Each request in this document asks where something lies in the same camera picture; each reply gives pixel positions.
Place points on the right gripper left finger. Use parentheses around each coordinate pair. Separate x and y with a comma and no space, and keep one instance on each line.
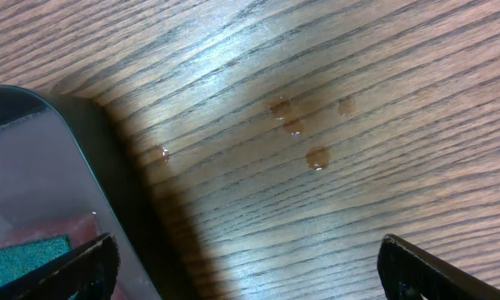
(87,272)

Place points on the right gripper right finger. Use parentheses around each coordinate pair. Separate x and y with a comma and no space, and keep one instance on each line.
(408,272)

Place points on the green sponge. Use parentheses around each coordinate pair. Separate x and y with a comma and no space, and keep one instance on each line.
(29,249)

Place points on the black rectangular tray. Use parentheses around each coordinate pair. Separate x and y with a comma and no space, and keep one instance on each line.
(59,158)

